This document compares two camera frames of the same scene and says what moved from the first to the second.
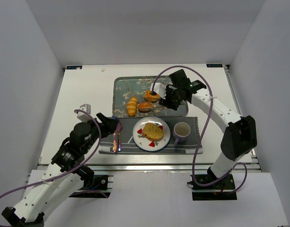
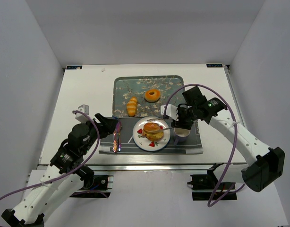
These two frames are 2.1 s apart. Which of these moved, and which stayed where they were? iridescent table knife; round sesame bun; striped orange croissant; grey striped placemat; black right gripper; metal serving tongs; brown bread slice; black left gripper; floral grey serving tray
Moved: black right gripper; metal serving tongs; round sesame bun
Stayed: brown bread slice; floral grey serving tray; black left gripper; striped orange croissant; grey striped placemat; iridescent table knife
